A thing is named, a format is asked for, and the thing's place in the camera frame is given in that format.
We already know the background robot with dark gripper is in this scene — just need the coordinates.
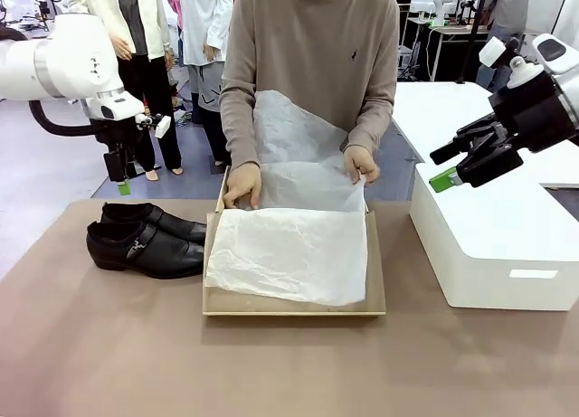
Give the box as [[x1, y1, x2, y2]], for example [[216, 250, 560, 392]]
[[34, 0, 64, 32]]

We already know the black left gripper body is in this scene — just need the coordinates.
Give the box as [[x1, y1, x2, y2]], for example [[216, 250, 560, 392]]
[[101, 138, 138, 184]]

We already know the person in beige sweater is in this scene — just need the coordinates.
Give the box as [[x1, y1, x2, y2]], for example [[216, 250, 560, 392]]
[[219, 0, 402, 174]]

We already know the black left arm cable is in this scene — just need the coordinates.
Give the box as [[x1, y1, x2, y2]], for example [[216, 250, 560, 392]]
[[0, 25, 112, 137]]

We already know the person right hand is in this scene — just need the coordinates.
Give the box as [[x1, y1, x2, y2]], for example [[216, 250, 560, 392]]
[[223, 163, 264, 211]]

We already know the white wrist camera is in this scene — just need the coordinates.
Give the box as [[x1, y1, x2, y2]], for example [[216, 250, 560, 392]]
[[135, 112, 172, 140], [478, 35, 521, 70]]

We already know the person left forearm beige sleeve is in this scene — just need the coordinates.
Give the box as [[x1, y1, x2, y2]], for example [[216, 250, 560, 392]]
[[348, 86, 395, 155]]

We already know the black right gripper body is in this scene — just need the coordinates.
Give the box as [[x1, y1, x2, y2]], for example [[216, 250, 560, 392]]
[[489, 75, 579, 155]]

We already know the background metal frame table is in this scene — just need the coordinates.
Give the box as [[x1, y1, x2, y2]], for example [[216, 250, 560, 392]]
[[404, 16, 492, 83]]

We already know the black stand pole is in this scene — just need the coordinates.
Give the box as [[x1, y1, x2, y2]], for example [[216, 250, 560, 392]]
[[455, 0, 494, 84]]

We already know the person left hand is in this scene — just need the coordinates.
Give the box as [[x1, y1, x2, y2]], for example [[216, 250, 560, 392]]
[[342, 144, 380, 185]]

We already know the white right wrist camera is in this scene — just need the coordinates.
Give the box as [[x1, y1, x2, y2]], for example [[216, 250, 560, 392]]
[[478, 35, 521, 70]]

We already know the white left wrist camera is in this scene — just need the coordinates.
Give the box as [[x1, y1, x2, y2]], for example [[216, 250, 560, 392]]
[[135, 112, 172, 140]]

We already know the white box lid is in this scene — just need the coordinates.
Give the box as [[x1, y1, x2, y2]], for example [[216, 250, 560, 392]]
[[409, 161, 579, 312]]

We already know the white open frame box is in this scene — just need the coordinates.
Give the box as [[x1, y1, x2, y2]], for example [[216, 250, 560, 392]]
[[397, 43, 415, 81]]

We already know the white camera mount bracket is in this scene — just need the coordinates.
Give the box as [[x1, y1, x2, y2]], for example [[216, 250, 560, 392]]
[[506, 54, 545, 90]]

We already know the black leather strap shoe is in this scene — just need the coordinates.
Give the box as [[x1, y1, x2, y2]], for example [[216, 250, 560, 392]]
[[100, 202, 208, 246], [85, 220, 205, 280]]

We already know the bystander in grey shirt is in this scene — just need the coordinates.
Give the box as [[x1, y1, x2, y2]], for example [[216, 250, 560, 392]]
[[474, 0, 535, 92]]

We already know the colourful clothes pile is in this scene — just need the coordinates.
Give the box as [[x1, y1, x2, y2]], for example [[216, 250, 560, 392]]
[[169, 80, 203, 128]]

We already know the person right forearm beige sleeve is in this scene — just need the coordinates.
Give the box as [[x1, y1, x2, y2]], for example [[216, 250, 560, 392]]
[[220, 86, 262, 172]]

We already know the brown cardboard shoe box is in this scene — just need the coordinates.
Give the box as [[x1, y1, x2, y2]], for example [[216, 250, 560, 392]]
[[201, 166, 388, 318]]

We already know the white tissue paper sheet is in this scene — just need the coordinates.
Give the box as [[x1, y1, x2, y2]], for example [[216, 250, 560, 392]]
[[204, 90, 368, 308]]

